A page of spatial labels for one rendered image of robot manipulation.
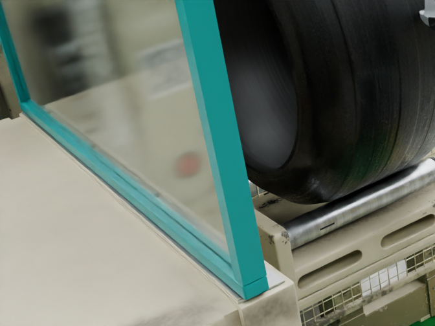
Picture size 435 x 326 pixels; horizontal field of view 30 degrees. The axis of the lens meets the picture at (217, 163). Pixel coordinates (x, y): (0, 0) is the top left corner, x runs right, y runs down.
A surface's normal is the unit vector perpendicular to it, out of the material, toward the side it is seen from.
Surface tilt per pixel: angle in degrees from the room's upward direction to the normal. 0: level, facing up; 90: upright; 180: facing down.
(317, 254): 0
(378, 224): 0
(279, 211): 0
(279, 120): 37
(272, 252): 90
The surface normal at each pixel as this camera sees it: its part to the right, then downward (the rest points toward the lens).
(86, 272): -0.19, -0.89
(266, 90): 0.26, -0.30
